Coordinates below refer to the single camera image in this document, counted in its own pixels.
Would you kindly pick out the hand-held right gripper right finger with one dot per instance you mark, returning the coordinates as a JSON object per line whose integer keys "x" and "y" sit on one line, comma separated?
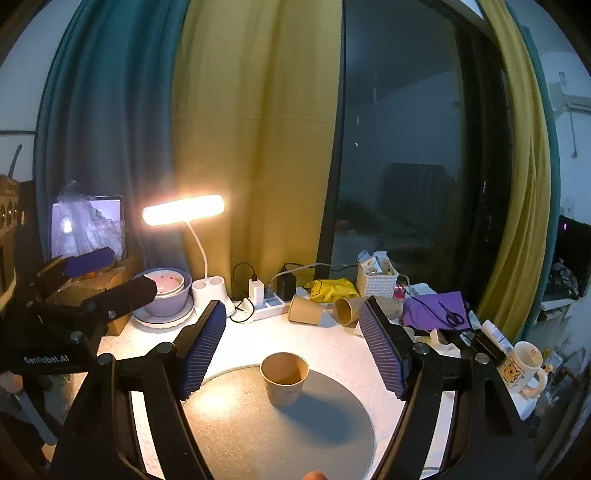
{"x": 383, "y": 350}

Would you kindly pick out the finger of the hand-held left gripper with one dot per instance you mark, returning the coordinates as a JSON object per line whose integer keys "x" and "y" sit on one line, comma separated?
{"x": 90, "y": 261}
{"x": 127, "y": 295}

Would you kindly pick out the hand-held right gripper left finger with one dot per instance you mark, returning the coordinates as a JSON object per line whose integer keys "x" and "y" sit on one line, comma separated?
{"x": 203, "y": 353}

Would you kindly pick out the brown paper cup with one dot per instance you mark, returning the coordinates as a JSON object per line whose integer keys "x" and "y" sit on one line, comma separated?
{"x": 392, "y": 308}
{"x": 284, "y": 378}
{"x": 346, "y": 311}
{"x": 304, "y": 311}

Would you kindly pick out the person's left hand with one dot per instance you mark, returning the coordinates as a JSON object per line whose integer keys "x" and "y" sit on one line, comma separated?
{"x": 10, "y": 383}

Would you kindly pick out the person's right hand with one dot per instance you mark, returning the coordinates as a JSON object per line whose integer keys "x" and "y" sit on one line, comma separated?
{"x": 315, "y": 476}

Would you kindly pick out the cardboard box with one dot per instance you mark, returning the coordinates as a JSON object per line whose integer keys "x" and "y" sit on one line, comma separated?
{"x": 121, "y": 270}

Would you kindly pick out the clear plastic bag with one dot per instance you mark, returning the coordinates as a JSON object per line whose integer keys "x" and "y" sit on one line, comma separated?
{"x": 78, "y": 226}

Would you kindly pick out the pink strainer plate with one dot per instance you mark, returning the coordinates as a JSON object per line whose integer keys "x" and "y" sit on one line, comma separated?
{"x": 165, "y": 282}

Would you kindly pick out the white plate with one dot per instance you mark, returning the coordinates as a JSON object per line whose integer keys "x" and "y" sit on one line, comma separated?
{"x": 161, "y": 321}

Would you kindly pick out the purple bowl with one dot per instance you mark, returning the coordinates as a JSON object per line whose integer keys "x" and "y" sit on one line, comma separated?
{"x": 171, "y": 302}

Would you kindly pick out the crumpled white tissue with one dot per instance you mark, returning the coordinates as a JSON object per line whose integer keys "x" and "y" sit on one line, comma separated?
{"x": 436, "y": 344}

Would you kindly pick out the purple cloth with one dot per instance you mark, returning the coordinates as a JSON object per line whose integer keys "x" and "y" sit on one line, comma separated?
{"x": 425, "y": 314}

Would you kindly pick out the tablet screen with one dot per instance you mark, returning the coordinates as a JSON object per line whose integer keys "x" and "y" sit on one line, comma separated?
{"x": 110, "y": 208}

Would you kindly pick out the white woven basket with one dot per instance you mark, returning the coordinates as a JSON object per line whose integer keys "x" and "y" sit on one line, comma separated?
{"x": 376, "y": 284}

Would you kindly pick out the black scissors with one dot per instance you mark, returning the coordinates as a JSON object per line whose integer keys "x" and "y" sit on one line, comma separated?
{"x": 455, "y": 318}

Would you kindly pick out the yellow plastic bag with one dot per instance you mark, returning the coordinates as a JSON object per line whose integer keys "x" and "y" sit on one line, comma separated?
{"x": 332, "y": 290}

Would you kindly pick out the white power strip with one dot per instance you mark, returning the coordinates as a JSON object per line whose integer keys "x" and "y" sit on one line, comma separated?
{"x": 273, "y": 312}

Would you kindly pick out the white charger plug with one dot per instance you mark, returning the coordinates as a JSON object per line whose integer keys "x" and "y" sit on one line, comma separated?
{"x": 256, "y": 290}

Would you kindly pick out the round grey mat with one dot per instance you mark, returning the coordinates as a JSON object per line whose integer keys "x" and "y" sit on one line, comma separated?
{"x": 323, "y": 415}

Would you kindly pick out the small white packets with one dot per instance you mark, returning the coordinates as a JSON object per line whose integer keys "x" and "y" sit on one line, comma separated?
{"x": 376, "y": 262}

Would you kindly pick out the white desk lamp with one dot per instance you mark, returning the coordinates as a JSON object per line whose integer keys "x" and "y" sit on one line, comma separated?
{"x": 184, "y": 210}

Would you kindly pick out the black power adapter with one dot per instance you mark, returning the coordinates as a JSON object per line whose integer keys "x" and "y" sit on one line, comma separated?
{"x": 286, "y": 287}

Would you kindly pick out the white tube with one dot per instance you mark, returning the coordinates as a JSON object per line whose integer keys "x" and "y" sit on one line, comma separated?
{"x": 496, "y": 333}

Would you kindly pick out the white bear mug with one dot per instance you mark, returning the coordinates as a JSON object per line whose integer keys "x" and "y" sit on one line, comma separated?
{"x": 519, "y": 369}

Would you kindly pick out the teal curtain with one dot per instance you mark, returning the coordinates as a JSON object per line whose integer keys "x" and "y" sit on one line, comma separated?
{"x": 106, "y": 115}
{"x": 551, "y": 161}

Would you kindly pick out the yellow curtain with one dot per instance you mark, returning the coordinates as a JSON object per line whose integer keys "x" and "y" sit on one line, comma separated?
{"x": 258, "y": 138}
{"x": 526, "y": 184}

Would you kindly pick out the glass sliding door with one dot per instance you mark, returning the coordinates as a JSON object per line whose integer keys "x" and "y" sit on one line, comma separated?
{"x": 406, "y": 138}

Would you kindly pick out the dark monitor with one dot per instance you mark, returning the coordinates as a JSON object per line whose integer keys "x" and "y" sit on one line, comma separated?
{"x": 575, "y": 249}

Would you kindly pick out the wall air conditioner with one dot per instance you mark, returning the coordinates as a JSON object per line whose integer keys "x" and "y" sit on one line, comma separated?
{"x": 572, "y": 99}

